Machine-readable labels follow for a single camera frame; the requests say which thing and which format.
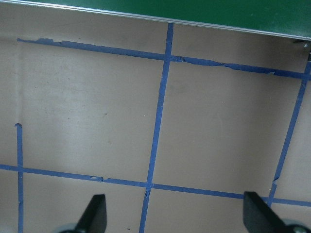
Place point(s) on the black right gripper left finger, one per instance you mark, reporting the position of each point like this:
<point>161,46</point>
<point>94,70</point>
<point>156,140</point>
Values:
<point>94,218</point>

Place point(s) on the green conveyor belt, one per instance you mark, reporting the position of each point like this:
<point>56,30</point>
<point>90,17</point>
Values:
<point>285,18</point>

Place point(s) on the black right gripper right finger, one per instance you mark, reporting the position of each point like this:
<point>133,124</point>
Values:
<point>259,218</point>

